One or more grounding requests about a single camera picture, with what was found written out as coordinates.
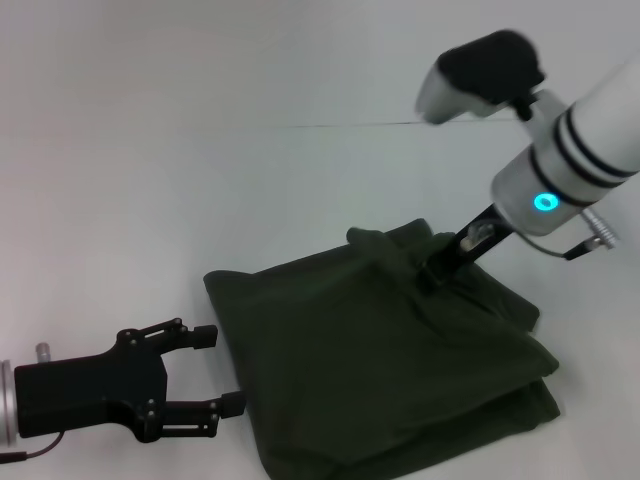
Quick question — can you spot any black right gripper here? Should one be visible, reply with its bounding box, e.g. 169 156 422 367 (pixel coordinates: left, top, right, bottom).
412 202 519 292

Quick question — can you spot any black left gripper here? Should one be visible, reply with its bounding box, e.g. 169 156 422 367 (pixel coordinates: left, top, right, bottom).
13 317 247 445

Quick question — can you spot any dark green FREE t-shirt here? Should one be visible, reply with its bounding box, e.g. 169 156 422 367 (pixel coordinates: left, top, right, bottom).
203 217 562 480

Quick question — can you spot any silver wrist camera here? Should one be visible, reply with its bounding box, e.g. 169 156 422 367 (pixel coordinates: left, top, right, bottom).
413 28 547 125

